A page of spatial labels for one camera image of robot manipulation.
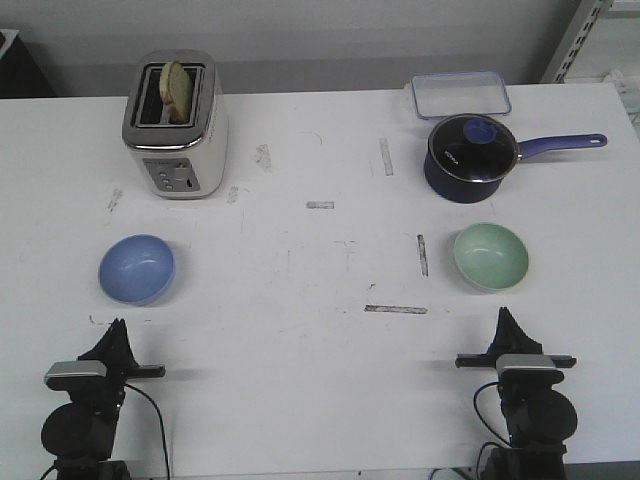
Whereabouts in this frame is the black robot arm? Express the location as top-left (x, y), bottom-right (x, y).
top-left (455, 307), bottom-right (578, 479)
top-left (41, 319), bottom-right (166, 479)

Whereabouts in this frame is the glass pot lid blue knob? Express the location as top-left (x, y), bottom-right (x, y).
top-left (429, 114), bottom-right (519, 183)

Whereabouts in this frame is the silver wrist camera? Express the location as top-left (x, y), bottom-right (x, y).
top-left (496, 354), bottom-right (564, 385)
top-left (44, 360), bottom-right (107, 391)

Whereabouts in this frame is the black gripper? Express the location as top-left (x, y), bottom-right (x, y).
top-left (455, 306), bottom-right (576, 395)
top-left (74, 319), bottom-right (166, 400)

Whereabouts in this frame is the blue bowl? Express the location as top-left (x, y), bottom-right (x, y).
top-left (98, 234), bottom-right (176, 305)

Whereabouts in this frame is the metal shelf upright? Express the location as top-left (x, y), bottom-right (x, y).
top-left (539, 1), bottom-right (613, 84)

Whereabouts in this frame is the clear plastic container blue rim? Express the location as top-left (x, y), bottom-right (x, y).
top-left (403, 71), bottom-right (512, 120)

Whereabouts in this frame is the toast slice in toaster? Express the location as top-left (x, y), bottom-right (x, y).
top-left (158, 61), bottom-right (193, 124)

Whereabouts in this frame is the cream and silver toaster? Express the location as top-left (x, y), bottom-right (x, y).
top-left (122, 49), bottom-right (229, 199)

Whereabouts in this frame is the green bowl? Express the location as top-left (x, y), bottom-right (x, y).
top-left (453, 222), bottom-right (530, 292)

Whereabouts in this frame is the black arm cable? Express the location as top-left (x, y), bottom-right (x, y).
top-left (39, 382), bottom-right (169, 480)
top-left (472, 382), bottom-right (511, 480)

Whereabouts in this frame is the blue saucepan with handle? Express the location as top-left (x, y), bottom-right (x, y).
top-left (424, 133), bottom-right (608, 203)

